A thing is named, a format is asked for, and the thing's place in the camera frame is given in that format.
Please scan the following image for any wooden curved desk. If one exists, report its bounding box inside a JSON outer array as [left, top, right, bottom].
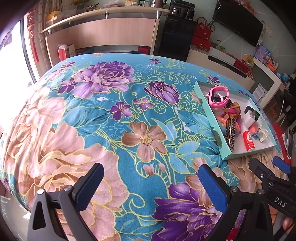
[[42, 6, 170, 66]]

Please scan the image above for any red gift box lower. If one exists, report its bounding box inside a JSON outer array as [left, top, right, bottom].
[[191, 36, 211, 52]]

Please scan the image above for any yellow flower vase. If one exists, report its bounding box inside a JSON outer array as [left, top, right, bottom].
[[71, 0, 89, 10]]

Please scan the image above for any white tv stand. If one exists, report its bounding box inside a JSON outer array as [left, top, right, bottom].
[[187, 48, 255, 90]]

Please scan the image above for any red box under desk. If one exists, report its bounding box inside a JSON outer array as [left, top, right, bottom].
[[138, 46, 151, 55]]

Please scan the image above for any gold black patterned lighter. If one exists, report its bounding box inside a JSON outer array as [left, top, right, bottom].
[[225, 117, 236, 152]]

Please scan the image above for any pink dog toy figure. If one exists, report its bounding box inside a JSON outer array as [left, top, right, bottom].
[[216, 102, 241, 127]]

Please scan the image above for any white power adapter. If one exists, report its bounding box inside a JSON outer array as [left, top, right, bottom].
[[241, 111, 256, 128]]

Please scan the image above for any pink wristband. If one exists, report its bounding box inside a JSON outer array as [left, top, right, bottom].
[[208, 85, 229, 109]]

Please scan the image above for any red gift bag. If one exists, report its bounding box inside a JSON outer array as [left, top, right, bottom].
[[194, 16, 212, 41]]

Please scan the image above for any wall mounted television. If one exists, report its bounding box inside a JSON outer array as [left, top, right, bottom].
[[213, 1, 263, 47]]

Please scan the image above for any black water dispenser cabinet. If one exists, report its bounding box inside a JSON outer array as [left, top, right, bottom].
[[158, 1, 196, 61]]

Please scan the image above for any red hanging ornament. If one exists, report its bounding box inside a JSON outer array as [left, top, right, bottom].
[[27, 6, 39, 63]]

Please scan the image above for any floral blue blanket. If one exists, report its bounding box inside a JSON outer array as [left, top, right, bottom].
[[0, 53, 290, 241]]

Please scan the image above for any black power adapter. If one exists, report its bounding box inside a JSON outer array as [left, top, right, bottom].
[[244, 105, 260, 121]]

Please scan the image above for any red white paper bag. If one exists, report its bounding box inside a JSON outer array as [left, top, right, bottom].
[[58, 43, 76, 61]]

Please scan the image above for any white flat box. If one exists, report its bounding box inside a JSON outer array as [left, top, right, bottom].
[[208, 47, 236, 65]]

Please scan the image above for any white side shelf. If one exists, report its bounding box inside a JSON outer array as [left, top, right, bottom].
[[250, 57, 285, 108]]

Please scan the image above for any red white small bottle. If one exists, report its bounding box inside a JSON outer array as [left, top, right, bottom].
[[241, 125, 255, 151]]

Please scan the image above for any teal white shallow box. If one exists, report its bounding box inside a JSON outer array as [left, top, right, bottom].
[[194, 81, 276, 161]]

